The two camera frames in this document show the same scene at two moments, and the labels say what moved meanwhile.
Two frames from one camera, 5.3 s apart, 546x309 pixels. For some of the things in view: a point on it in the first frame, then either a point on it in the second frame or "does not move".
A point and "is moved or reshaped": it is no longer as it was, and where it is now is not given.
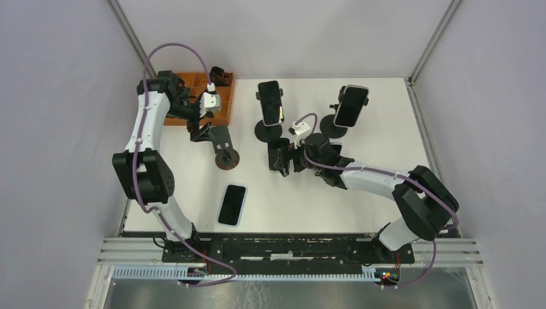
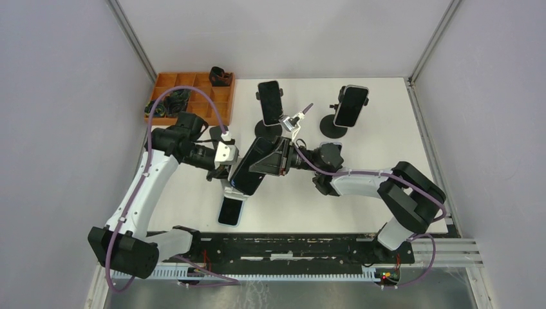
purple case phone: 337,147 does not move
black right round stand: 327,126 does not move
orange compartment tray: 197,82 does not move
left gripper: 204,134 → 221,172
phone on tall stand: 271,102 does not move
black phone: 273,144 is moved or reshaped
